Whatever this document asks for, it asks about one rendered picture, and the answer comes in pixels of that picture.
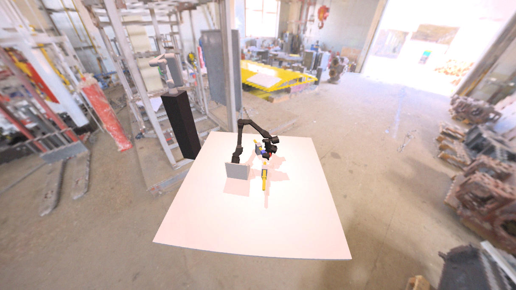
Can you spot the yellow octagonal shaft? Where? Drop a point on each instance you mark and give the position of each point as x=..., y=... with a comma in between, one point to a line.
x=264, y=175

